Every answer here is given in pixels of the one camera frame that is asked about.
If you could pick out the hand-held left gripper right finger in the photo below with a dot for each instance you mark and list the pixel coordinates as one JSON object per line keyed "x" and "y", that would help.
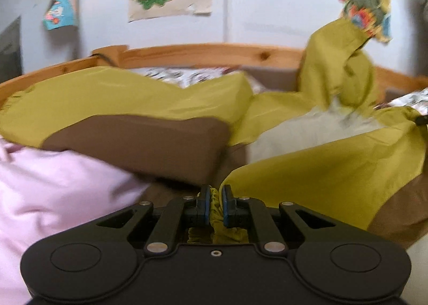
{"x": 228, "y": 205}

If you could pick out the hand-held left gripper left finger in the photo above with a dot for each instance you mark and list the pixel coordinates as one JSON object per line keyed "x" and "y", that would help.
{"x": 204, "y": 205}

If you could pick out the olive and brown jacket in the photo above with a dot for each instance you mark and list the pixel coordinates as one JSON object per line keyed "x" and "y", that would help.
{"x": 133, "y": 97}

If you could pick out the floral patterned bedspread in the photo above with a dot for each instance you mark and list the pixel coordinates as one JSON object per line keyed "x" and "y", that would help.
{"x": 187, "y": 75}

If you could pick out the pink bed sheet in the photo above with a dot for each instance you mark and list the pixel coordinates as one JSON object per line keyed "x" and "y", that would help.
{"x": 60, "y": 191}

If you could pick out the dark flat screen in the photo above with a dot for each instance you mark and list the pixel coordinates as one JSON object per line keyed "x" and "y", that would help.
{"x": 9, "y": 50}

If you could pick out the wooden bed frame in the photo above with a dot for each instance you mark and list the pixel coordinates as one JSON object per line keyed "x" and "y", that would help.
{"x": 207, "y": 52}

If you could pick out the white wall pipe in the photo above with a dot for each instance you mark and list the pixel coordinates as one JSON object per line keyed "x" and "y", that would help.
{"x": 227, "y": 7}

